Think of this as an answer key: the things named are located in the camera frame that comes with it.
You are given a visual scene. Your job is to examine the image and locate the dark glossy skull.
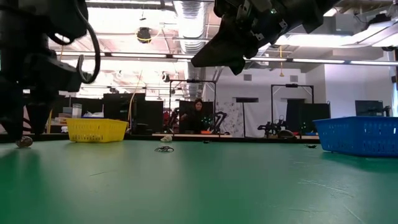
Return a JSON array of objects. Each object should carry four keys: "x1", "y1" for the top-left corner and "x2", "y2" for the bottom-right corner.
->
[{"x1": 16, "y1": 136, "x2": 34, "y2": 149}]

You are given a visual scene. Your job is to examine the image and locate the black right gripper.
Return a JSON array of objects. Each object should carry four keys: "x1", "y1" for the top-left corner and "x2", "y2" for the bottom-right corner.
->
[{"x1": 190, "y1": 0, "x2": 340, "y2": 76}]

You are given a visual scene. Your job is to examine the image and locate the white patterned sheet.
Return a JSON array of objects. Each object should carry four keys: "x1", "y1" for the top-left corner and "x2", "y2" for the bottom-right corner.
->
[{"x1": 216, "y1": 102, "x2": 246, "y2": 138}]

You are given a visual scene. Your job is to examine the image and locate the yellow plastic basket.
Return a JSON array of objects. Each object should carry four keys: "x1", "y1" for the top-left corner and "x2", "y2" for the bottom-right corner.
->
[{"x1": 65, "y1": 118, "x2": 129, "y2": 143}]

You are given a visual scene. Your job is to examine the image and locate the black ceiling camera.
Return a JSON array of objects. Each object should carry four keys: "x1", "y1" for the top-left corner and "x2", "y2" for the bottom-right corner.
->
[{"x1": 136, "y1": 27, "x2": 153, "y2": 44}]

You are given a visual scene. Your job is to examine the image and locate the yellow hanging pendant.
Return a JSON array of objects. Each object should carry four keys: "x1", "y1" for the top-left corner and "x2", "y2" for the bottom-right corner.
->
[{"x1": 279, "y1": 45, "x2": 285, "y2": 78}]

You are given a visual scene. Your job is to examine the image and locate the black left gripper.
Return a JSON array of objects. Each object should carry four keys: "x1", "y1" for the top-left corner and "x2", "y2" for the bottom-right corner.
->
[{"x1": 0, "y1": 51, "x2": 85, "y2": 141}]

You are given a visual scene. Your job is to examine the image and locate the black frame stand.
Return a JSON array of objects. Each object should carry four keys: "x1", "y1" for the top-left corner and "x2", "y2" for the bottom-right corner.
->
[
  {"x1": 271, "y1": 83, "x2": 314, "y2": 138},
  {"x1": 169, "y1": 79, "x2": 218, "y2": 135}
]

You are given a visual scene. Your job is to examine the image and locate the person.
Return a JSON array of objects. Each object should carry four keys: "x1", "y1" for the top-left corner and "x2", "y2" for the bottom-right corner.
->
[{"x1": 179, "y1": 98, "x2": 216, "y2": 134}]

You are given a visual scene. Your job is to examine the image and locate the blue plastic basket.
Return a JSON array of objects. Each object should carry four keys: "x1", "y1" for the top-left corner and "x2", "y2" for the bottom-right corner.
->
[{"x1": 313, "y1": 116, "x2": 398, "y2": 157}]

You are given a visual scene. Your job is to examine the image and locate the black panel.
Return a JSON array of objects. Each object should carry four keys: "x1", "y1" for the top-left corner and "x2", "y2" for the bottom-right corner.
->
[{"x1": 285, "y1": 99, "x2": 331, "y2": 135}]

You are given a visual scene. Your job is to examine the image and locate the black partition panels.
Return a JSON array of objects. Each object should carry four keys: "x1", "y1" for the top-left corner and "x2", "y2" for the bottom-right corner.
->
[{"x1": 51, "y1": 92, "x2": 165, "y2": 135}]

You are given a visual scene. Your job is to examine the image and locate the black monitor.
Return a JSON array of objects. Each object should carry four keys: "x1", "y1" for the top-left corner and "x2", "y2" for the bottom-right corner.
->
[{"x1": 354, "y1": 100, "x2": 385, "y2": 118}]

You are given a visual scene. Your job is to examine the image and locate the silver flexible duct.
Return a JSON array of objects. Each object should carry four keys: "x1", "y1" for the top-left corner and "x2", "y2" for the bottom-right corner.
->
[{"x1": 173, "y1": 0, "x2": 206, "y2": 55}]

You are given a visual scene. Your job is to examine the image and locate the long ceiling light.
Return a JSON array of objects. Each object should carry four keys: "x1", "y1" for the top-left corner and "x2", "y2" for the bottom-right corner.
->
[
  {"x1": 55, "y1": 52, "x2": 187, "y2": 60},
  {"x1": 245, "y1": 55, "x2": 398, "y2": 67}
]

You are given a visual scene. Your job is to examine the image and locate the black table frame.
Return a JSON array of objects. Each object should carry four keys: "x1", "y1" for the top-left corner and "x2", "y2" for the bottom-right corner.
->
[{"x1": 0, "y1": 133, "x2": 321, "y2": 144}]

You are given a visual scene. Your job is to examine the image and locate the large silver duct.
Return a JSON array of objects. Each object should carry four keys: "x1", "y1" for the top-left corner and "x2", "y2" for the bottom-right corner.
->
[{"x1": 248, "y1": 34, "x2": 282, "y2": 62}]

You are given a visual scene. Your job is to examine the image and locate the black sign on pole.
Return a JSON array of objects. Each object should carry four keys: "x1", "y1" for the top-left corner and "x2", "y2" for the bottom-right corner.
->
[{"x1": 235, "y1": 97, "x2": 260, "y2": 138}]

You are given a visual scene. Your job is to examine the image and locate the yellow cable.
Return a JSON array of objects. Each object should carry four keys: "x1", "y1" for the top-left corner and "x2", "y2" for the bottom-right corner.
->
[{"x1": 46, "y1": 107, "x2": 54, "y2": 134}]

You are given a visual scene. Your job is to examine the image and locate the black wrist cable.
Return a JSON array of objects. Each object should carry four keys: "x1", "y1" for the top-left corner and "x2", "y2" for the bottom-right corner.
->
[{"x1": 49, "y1": 0, "x2": 102, "y2": 85}]

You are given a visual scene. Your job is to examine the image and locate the green table mat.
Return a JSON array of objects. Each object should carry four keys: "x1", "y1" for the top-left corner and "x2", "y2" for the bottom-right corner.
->
[{"x1": 0, "y1": 139, "x2": 398, "y2": 224}]

